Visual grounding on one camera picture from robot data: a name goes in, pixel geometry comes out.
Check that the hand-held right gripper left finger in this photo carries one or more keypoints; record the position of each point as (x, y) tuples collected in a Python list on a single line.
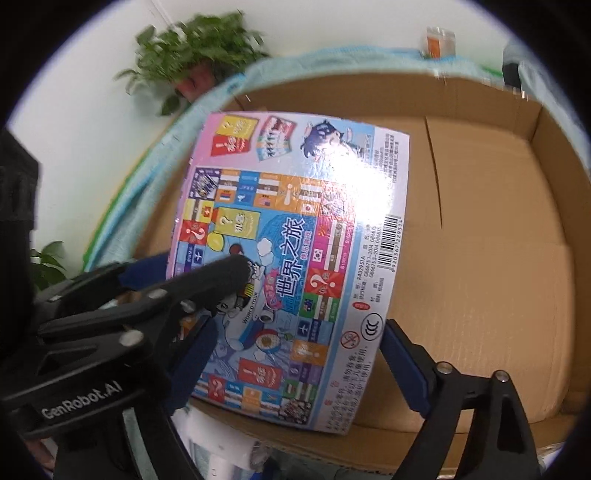
[(196, 360)]

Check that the shallow cardboard box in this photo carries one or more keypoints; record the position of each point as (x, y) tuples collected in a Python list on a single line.
[(485, 230)]

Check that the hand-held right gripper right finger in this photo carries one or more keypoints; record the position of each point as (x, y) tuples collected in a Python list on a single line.
[(406, 364)]

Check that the small-leaf potted plant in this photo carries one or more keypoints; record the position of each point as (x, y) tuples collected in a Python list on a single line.
[(194, 41)]

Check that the teal quilted blanket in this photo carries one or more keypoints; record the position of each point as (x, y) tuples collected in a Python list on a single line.
[(152, 184)]

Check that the orange label can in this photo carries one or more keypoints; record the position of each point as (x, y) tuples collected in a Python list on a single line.
[(436, 44)]

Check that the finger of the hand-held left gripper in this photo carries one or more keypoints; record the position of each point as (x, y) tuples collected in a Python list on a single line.
[(143, 272), (217, 277)]

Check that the colourful board game box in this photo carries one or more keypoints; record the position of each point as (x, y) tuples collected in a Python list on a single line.
[(300, 207)]

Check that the large-leaf green plant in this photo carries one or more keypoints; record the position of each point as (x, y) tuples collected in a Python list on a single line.
[(46, 263)]

